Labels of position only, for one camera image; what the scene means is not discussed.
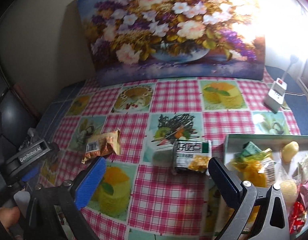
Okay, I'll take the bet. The beige green snack packet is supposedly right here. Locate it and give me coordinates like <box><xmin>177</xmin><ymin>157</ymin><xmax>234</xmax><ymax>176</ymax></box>
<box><xmin>298</xmin><ymin>155</ymin><xmax>308</xmax><ymax>184</ymax></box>

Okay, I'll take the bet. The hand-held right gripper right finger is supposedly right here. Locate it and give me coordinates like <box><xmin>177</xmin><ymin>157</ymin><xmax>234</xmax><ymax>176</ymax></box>
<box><xmin>208</xmin><ymin>157</ymin><xmax>291</xmax><ymax>240</ymax></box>

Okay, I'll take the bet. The dark screen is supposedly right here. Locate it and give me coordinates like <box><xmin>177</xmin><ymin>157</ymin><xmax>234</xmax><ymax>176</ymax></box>
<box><xmin>0</xmin><ymin>55</ymin><xmax>42</xmax><ymax>143</ymax></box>

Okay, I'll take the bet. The pink checkered tablecloth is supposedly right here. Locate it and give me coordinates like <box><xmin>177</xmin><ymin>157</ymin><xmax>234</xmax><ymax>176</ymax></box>
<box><xmin>40</xmin><ymin>76</ymin><xmax>302</xmax><ymax>240</ymax></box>

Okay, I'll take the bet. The white gooseneck lamp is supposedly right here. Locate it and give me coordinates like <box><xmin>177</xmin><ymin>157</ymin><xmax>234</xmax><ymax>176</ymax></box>
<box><xmin>275</xmin><ymin>55</ymin><xmax>299</xmax><ymax>88</ymax></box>

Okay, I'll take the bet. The bun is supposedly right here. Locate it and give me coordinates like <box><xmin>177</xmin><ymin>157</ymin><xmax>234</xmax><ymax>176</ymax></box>
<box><xmin>279</xmin><ymin>179</ymin><xmax>300</xmax><ymax>204</ymax></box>

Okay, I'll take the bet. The white crumpled wrapper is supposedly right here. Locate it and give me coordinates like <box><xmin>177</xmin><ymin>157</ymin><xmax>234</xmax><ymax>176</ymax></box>
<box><xmin>19</xmin><ymin>127</ymin><xmax>42</xmax><ymax>148</ymax></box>

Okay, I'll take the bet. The flower painting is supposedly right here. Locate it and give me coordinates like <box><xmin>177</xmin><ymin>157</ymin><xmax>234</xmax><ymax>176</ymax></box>
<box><xmin>77</xmin><ymin>0</ymin><xmax>266</xmax><ymax>87</ymax></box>

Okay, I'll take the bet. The brown beige snack packet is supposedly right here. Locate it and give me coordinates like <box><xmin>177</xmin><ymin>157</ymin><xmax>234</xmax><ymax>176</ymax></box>
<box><xmin>81</xmin><ymin>128</ymin><xmax>121</xmax><ymax>165</ymax></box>

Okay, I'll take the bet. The red orange snack packet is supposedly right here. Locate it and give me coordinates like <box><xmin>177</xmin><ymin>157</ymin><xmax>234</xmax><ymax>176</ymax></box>
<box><xmin>289</xmin><ymin>201</ymin><xmax>308</xmax><ymax>233</ymax></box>

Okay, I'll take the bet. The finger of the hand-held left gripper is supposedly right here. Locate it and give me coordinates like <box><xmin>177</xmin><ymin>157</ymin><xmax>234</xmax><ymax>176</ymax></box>
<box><xmin>42</xmin><ymin>141</ymin><xmax>60</xmax><ymax>161</ymax></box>
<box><xmin>20</xmin><ymin>166</ymin><xmax>40</xmax><ymax>182</ymax></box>

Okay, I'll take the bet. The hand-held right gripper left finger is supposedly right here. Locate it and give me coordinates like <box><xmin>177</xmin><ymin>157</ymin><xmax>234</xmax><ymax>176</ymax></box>
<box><xmin>25</xmin><ymin>156</ymin><xmax>107</xmax><ymax>240</ymax></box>

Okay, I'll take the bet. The white tray with teal rim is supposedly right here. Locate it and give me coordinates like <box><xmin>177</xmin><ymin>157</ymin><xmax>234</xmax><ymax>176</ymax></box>
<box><xmin>223</xmin><ymin>134</ymin><xmax>308</xmax><ymax>233</ymax></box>

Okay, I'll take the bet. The white power cube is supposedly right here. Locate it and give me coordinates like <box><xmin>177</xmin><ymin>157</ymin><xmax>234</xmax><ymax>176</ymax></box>
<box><xmin>263</xmin><ymin>84</ymin><xmax>288</xmax><ymax>113</ymax></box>

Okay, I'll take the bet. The yellow pudding cup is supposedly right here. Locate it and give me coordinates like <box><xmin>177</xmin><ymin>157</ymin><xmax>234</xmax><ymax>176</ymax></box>
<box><xmin>281</xmin><ymin>141</ymin><xmax>300</xmax><ymax>162</ymax></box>

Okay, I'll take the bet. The person's left hand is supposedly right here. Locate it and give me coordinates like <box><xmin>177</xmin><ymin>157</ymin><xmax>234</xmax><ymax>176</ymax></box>
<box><xmin>0</xmin><ymin>207</ymin><xmax>21</xmax><ymax>234</ymax></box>

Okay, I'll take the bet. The green white cracker packet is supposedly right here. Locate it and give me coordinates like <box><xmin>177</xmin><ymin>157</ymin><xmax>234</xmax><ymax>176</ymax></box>
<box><xmin>171</xmin><ymin>140</ymin><xmax>212</xmax><ymax>177</ymax></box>

